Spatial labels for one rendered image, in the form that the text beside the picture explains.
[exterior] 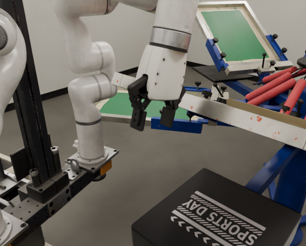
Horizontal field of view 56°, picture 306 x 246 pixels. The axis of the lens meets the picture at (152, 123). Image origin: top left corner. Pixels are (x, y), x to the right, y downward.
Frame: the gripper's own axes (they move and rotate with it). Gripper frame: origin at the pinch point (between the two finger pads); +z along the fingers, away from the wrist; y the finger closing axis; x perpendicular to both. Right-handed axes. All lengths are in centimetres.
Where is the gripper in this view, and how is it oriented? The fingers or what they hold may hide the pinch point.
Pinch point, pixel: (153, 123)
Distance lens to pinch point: 58.6
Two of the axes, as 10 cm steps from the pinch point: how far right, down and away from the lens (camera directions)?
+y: -6.5, 0.6, -7.6
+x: 7.4, 3.1, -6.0
